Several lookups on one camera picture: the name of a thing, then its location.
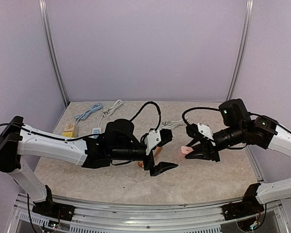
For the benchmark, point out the right aluminium post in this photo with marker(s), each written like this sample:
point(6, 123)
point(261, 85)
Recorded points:
point(242, 48)

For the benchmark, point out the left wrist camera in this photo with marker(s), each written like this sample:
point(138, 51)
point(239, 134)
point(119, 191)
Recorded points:
point(152, 140)

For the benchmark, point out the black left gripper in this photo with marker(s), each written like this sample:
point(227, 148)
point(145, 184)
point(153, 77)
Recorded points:
point(162, 167)

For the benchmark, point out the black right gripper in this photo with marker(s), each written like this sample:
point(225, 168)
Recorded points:
point(211, 150)

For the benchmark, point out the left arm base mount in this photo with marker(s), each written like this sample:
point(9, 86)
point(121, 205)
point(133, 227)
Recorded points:
point(53, 209)

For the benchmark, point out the white power strip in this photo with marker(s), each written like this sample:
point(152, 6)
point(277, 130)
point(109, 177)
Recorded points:
point(95, 136)

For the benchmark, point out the orange power strip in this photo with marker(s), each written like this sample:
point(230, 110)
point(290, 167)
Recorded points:
point(156, 153)

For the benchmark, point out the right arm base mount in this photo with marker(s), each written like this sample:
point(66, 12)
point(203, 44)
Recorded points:
point(246, 207)

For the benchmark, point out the yellow cube socket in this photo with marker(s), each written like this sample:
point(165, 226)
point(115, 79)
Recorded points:
point(69, 134)

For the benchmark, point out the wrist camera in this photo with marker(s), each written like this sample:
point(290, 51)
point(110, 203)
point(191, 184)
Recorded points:
point(152, 140)
point(205, 131)

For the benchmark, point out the pink plug adapter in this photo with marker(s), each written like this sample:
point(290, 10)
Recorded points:
point(184, 150)

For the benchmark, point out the beige cube socket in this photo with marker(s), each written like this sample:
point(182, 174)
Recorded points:
point(71, 127)

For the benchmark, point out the left aluminium post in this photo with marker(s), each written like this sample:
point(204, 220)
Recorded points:
point(52, 53)

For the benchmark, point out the aluminium post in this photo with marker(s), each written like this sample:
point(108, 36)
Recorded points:
point(242, 48)
point(52, 53)

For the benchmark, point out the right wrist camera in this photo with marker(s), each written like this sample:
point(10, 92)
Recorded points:
point(205, 131)

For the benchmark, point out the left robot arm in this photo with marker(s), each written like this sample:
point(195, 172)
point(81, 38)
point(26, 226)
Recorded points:
point(92, 151)

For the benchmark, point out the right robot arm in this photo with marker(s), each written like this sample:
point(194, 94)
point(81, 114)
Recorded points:
point(262, 131)

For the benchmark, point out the aluminium front rail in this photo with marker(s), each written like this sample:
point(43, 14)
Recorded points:
point(100, 217)

